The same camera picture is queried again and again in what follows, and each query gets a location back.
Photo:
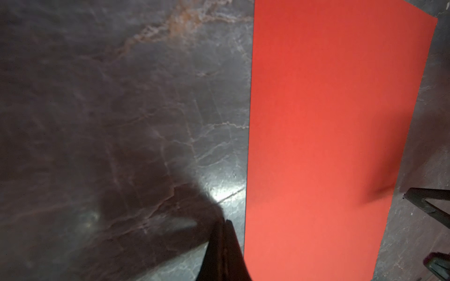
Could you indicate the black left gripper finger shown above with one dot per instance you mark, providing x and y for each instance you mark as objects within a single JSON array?
[{"x": 223, "y": 260}]

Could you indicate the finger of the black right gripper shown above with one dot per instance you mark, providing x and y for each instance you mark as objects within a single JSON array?
[
  {"x": 439, "y": 264},
  {"x": 419, "y": 197}
]

